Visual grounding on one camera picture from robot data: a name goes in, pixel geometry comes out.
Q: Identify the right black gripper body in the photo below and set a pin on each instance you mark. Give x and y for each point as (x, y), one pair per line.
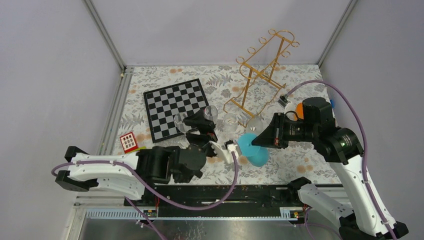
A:
(293, 130)

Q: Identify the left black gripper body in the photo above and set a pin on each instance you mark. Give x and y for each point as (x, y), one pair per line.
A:
(212, 136)

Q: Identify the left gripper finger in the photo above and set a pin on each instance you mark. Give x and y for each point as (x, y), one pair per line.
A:
(197, 139)
(199, 122)

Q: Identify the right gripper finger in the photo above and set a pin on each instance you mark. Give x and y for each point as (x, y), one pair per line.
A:
(266, 140)
(272, 124)

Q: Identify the clear champagne flute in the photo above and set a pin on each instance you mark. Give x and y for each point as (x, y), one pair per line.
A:
(182, 127)

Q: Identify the teal wine glass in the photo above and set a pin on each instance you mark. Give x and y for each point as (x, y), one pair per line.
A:
(258, 156)

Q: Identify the orange wine glass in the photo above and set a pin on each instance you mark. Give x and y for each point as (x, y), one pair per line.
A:
(299, 114)

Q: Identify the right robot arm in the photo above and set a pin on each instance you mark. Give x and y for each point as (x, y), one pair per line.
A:
(366, 218)

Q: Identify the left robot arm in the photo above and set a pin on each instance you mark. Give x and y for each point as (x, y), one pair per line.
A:
(130, 174)

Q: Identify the tall clear flute glass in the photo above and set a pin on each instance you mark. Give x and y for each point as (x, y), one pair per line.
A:
(211, 113)

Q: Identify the round clear wine glass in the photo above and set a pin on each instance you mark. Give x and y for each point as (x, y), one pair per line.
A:
(254, 126)

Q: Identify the short clear glass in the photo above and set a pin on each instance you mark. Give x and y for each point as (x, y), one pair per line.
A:
(230, 125)

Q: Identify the black white chessboard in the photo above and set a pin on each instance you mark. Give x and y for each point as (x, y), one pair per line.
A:
(162, 104)

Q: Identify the colourful toy block house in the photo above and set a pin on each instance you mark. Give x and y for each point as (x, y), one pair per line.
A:
(129, 143)

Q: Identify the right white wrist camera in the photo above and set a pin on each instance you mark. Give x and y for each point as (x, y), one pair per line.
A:
(283, 101)

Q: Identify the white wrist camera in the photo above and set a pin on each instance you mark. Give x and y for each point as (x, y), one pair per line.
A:
(227, 151)
(283, 101)

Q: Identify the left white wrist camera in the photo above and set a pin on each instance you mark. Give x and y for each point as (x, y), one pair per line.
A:
(227, 151)

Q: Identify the gold wire glass rack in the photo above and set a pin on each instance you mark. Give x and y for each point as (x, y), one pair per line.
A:
(257, 69)

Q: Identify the blue object at wall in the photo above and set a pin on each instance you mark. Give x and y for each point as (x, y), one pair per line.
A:
(332, 103)

